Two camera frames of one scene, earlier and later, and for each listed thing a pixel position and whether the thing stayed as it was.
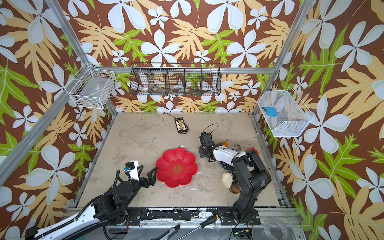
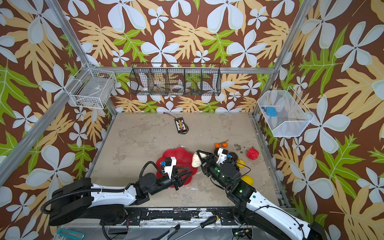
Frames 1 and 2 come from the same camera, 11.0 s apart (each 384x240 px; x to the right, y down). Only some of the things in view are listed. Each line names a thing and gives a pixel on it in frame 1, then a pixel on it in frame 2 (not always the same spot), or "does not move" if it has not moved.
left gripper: [151, 181] to [176, 180]
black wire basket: [175, 79] does not move
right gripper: [205, 147] to [210, 162]
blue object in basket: [270, 111] does not move
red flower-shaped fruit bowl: [176, 167] does not move
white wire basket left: [91, 88] does not move
